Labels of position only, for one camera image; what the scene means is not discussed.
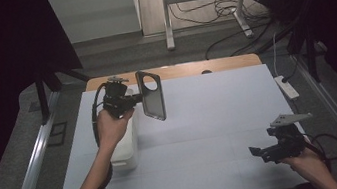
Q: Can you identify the white table cover sheet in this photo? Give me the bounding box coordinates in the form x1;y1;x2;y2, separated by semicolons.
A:
37;58;317;189

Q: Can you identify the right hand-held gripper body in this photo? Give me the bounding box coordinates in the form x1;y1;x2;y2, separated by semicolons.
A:
264;109;320;165

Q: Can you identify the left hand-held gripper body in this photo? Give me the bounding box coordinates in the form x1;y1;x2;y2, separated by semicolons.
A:
98;73;138;121

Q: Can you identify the white plastic box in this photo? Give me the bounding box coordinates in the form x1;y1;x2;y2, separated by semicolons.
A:
100;88;145;174

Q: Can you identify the white power cable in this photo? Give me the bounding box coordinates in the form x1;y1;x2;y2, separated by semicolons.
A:
268;31;285;79

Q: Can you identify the person's right hand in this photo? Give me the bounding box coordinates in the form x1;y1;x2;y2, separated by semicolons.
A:
279;143;330;179

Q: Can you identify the white power strip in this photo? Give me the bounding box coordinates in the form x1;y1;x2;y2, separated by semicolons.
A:
273;72;302;103

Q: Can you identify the person's left hand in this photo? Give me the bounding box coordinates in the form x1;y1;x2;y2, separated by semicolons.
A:
92;105;141;152

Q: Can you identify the translucent grey phone case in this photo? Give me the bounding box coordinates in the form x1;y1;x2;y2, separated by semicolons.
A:
134;68;168;125

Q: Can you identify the tangle of black floor cables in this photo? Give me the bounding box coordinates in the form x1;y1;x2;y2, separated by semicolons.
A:
167;0;294;66

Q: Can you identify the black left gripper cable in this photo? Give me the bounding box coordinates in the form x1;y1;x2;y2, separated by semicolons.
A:
32;82;123;189

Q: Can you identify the white metal desk frame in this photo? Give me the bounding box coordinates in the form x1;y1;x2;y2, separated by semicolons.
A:
159;0;262;52

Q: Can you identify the black metal stand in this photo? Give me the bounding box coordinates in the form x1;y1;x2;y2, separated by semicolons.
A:
283;21;332;88
32;63;97;127

